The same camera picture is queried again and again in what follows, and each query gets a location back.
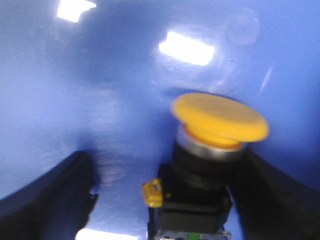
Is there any blue plastic tray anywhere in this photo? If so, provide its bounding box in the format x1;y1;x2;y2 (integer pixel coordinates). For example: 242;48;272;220
0;0;320;240

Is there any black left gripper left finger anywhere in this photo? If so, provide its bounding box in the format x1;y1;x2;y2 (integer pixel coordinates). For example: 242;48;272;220
0;151;98;240

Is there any yellow mushroom push button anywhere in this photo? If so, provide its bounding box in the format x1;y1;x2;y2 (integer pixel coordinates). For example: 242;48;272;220
141;92;269;240

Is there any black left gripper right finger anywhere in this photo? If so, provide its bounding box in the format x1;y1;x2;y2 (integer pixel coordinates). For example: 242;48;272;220
230;149;320;240

